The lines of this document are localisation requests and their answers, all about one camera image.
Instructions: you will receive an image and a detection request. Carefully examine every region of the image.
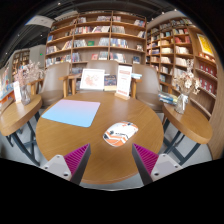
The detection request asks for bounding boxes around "angled wooden bookshelf unit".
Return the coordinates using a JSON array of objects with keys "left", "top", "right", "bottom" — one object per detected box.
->
[{"left": 145, "top": 16, "right": 221, "bottom": 119}]

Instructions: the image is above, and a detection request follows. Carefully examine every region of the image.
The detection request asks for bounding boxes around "wide wooden bookshelf unit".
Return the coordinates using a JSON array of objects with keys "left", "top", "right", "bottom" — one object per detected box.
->
[{"left": 44, "top": 10, "right": 148, "bottom": 69}]

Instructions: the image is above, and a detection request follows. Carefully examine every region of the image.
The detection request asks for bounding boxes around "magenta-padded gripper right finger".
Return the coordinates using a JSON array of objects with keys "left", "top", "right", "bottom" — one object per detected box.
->
[{"left": 131, "top": 143, "right": 184, "bottom": 186}]

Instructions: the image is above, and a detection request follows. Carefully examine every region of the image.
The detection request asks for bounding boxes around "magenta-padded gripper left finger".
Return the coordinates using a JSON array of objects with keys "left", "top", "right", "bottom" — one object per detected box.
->
[{"left": 40, "top": 143, "right": 92, "bottom": 186}]

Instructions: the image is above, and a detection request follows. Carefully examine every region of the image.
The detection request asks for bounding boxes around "small white card sign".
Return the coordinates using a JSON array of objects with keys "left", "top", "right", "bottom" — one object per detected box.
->
[{"left": 12, "top": 80, "right": 22, "bottom": 104}]

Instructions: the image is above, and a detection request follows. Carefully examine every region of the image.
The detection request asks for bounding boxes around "round wooden side table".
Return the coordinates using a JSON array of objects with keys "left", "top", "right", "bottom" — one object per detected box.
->
[
  {"left": 0, "top": 94, "right": 43, "bottom": 166},
  {"left": 162, "top": 102, "right": 214, "bottom": 166}
]

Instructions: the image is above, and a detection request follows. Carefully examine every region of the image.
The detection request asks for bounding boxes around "blue pink gradient mouse pad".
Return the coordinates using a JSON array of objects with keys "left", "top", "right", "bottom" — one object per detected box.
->
[{"left": 41, "top": 98, "right": 101, "bottom": 128}]

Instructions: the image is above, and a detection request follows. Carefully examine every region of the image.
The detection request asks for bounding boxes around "glass vase with dried flowers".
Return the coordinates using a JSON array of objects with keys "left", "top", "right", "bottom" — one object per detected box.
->
[
  {"left": 173, "top": 59, "right": 202, "bottom": 115},
  {"left": 13, "top": 60, "right": 44, "bottom": 106}
]

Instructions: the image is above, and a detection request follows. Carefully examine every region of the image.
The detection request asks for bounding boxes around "distant wooden bookshelf unit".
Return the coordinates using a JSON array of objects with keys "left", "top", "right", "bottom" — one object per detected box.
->
[{"left": 11, "top": 49, "right": 31, "bottom": 76}]

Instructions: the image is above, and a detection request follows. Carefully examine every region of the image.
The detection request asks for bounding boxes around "white sign on wooden base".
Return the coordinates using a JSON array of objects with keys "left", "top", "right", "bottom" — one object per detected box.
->
[{"left": 114, "top": 64, "right": 133, "bottom": 101}]

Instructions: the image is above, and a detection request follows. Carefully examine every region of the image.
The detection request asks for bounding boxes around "stack of books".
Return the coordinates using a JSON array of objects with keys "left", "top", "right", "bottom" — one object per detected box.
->
[{"left": 157, "top": 91, "right": 179, "bottom": 106}]

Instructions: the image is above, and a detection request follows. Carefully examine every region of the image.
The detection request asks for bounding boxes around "dark blue book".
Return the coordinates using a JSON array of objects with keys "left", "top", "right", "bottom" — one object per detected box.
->
[{"left": 103, "top": 74, "right": 118, "bottom": 92}]

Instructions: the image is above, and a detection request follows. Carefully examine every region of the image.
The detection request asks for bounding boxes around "white orange patterned computer mouse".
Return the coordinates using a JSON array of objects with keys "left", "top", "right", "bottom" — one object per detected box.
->
[{"left": 102, "top": 120, "right": 139, "bottom": 148}]

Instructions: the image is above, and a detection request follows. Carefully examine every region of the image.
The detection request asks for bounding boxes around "white framed floral picture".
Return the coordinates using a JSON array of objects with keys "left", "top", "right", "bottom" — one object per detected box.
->
[{"left": 79, "top": 68, "right": 106, "bottom": 92}]

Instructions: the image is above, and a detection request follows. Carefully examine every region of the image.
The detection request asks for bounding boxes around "brown padded wooden armchair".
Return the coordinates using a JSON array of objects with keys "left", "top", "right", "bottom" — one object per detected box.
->
[
  {"left": 131, "top": 63, "right": 165, "bottom": 113},
  {"left": 39, "top": 61, "right": 72, "bottom": 108},
  {"left": 68, "top": 59, "right": 138, "bottom": 99}
]

